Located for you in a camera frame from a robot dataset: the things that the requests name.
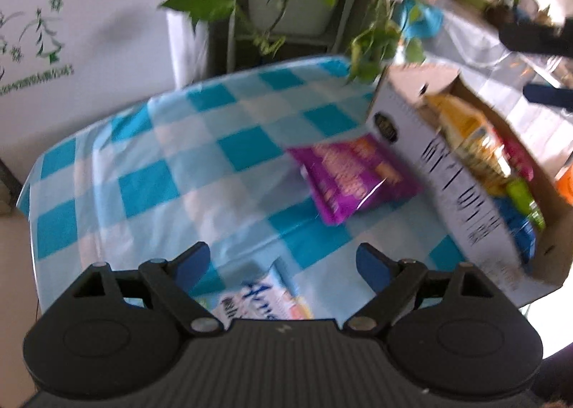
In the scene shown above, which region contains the orange yellow snack bag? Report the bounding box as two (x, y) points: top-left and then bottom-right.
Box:
(423, 93), (512, 197)

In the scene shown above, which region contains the purple snack packet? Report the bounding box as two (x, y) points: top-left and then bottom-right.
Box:
(286, 134), (423, 226)

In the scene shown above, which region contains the blue foil snack bag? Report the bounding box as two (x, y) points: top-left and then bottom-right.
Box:
(493, 197), (536, 267)

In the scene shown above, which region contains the green snack packet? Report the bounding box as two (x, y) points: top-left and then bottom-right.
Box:
(505, 177), (546, 231)

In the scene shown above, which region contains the white box with green print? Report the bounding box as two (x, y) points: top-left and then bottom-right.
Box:
(1, 0), (209, 178)

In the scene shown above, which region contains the pink white Amerza packet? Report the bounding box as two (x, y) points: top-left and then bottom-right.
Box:
(201, 259), (313, 327)

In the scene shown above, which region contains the open cardboard milk box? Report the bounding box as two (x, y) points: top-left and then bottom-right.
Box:
(366, 64), (572, 306)

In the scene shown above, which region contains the patterned white table cover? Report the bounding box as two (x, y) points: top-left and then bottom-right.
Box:
(402, 0), (573, 123)

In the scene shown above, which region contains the red snack packet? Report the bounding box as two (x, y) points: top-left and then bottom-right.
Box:
(501, 137), (534, 182)

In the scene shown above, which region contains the blue checkered tablecloth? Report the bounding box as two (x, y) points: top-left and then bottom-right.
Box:
(16, 55), (476, 322)

